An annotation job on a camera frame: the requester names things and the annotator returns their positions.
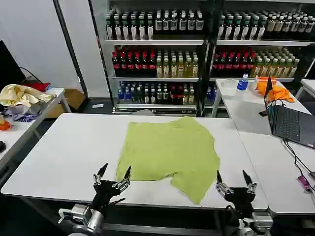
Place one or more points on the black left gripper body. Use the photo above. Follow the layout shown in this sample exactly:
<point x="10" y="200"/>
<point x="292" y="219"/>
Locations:
<point x="104" y="190"/>

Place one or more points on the black shelf with drink bottles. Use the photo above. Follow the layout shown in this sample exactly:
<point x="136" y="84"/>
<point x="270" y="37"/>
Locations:
<point x="155" y="59"/>
<point x="258" y="49"/>

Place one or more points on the red cloth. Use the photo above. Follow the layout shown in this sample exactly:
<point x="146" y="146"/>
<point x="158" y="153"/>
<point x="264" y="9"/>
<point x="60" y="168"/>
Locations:
<point x="38" y="86"/>

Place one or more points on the blue and white cloth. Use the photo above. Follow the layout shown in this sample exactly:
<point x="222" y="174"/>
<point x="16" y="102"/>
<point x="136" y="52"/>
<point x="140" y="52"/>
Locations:
<point x="23" y="115"/>

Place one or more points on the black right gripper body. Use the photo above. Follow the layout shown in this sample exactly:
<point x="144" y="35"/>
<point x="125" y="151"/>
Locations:
<point x="240" y="200"/>

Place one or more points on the black monitor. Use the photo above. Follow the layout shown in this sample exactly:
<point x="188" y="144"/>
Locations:
<point x="8" y="68"/>

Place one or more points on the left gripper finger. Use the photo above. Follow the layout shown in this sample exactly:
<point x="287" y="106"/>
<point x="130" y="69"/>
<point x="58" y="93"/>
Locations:
<point x="123" y="179"/>
<point x="99" y="174"/>

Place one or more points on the pale yellow cloth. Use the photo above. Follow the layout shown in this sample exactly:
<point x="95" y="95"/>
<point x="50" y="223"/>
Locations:
<point x="22" y="94"/>

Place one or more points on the white side table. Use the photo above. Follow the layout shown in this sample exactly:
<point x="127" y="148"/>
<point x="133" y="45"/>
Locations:
<point x="17" y="137"/>

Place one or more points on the small orange object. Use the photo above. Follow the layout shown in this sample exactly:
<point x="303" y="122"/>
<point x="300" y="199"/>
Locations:
<point x="4" y="124"/>

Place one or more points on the clear round plastic container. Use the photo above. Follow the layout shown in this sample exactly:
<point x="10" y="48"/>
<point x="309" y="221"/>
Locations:
<point x="229" y="84"/>

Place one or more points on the white laptop table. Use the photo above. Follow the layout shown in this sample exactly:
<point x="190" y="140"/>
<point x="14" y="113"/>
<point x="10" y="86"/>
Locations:
<point x="246" y="110"/>

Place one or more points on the small white flat object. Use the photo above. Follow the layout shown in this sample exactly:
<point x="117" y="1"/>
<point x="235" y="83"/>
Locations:
<point x="98" y="106"/>

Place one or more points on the orange cloth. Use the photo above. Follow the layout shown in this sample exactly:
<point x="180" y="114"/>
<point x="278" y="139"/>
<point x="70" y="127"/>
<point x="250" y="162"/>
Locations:
<point x="280" y="93"/>

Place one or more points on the black open laptop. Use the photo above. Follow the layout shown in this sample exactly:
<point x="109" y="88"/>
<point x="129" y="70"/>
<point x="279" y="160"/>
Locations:
<point x="288" y="123"/>

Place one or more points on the black slanted pole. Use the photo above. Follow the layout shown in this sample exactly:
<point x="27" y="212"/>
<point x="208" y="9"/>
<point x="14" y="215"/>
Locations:
<point x="70" y="46"/>

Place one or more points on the brown cardboard box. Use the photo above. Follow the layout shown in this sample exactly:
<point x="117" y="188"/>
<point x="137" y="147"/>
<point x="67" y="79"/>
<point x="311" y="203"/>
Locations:
<point x="73" y="98"/>

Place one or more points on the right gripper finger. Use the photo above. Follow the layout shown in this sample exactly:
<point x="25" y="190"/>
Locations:
<point x="221" y="184"/>
<point x="249" y="183"/>

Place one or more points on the small black object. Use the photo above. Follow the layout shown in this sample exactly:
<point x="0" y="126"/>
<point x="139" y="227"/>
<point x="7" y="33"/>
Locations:
<point x="2" y="146"/>

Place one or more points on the green t-shirt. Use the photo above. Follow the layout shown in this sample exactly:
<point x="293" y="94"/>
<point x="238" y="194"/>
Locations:
<point x="167" y="150"/>

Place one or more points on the small black flat device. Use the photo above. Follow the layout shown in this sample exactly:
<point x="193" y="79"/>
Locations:
<point x="262" y="113"/>

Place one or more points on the blue-capped water bottle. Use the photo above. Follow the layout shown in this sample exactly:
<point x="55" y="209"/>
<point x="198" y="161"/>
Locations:
<point x="242" y="83"/>

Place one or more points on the pink adapter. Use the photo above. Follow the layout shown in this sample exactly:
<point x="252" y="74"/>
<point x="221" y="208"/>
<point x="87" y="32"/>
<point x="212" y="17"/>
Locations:
<point x="304" y="182"/>

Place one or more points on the grey chair back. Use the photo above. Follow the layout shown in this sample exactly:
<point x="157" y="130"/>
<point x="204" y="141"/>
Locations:
<point x="144" y="112"/>

